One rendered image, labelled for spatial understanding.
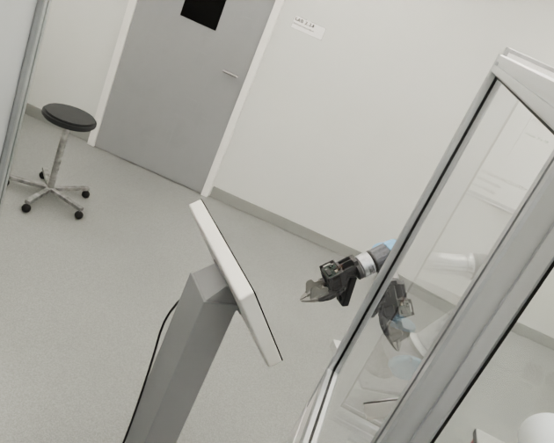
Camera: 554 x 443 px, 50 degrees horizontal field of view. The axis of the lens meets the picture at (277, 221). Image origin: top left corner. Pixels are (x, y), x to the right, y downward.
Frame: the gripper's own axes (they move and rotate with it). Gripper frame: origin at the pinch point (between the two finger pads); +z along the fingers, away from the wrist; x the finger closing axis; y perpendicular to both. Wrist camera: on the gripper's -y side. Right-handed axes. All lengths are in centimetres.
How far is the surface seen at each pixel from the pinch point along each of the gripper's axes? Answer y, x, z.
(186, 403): -24, -4, 48
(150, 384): -20, -16, 57
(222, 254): 26.0, -6.7, 17.8
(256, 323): 14.5, 13.6, 17.9
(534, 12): -62, -209, -267
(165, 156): -110, -323, 10
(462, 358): 91, 101, 8
